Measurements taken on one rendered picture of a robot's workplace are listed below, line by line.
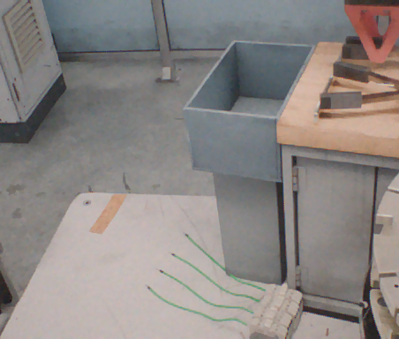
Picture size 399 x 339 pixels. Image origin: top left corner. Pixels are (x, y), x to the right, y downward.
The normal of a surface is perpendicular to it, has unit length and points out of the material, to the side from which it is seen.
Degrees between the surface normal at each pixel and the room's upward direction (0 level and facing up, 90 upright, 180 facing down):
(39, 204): 0
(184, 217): 0
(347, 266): 90
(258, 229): 90
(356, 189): 90
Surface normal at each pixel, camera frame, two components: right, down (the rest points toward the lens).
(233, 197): -0.37, 0.60
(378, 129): -0.12, -0.79
